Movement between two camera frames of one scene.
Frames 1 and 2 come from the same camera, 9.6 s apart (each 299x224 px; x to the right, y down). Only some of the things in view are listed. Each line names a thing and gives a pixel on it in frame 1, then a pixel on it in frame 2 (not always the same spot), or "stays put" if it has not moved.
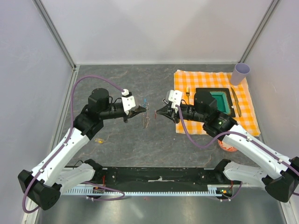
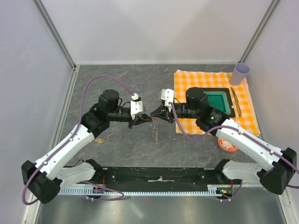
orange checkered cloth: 187,81 stays put
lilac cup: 240,71 stays put
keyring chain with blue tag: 146,118 -> 154,131
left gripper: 134,112 -> 139,119
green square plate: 223,99 stays put
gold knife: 237,101 stays put
